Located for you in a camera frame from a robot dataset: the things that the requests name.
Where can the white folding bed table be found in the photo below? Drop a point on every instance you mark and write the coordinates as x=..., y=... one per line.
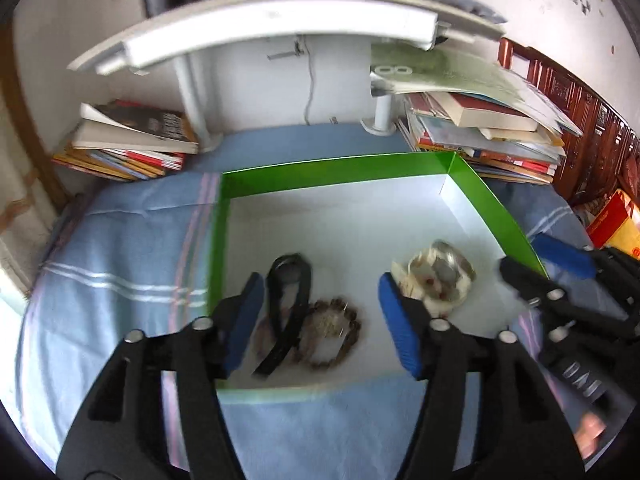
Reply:
x=280, y=25

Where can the tall stack of books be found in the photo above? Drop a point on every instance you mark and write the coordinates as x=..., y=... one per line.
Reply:
x=475, y=135

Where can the small stack of books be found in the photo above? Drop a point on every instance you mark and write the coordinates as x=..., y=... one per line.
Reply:
x=125, y=150

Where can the black wrist watch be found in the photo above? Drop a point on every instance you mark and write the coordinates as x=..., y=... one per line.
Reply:
x=292, y=320

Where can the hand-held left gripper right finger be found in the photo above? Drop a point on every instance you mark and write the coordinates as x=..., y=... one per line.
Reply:
x=400, y=330

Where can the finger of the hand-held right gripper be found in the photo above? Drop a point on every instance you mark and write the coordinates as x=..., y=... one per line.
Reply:
x=565, y=257
x=530, y=282

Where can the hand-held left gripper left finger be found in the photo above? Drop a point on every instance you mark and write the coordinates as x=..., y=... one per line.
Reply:
x=245, y=320

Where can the green cardboard box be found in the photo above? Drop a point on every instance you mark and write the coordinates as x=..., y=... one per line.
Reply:
x=350, y=220

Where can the beige curtain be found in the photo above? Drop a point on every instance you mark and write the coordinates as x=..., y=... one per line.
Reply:
x=20, y=220

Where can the person's right hand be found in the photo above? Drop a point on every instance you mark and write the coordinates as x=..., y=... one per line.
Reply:
x=590, y=430

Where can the blue striped bedsheet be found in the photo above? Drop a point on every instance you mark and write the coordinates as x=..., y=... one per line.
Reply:
x=125, y=260

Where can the white wrist watch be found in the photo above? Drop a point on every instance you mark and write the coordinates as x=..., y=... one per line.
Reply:
x=450, y=280

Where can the red yellow cardboard box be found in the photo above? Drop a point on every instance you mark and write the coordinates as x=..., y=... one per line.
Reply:
x=615, y=225

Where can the carved wooden headboard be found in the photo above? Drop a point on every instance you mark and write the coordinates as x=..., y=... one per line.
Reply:
x=575, y=110

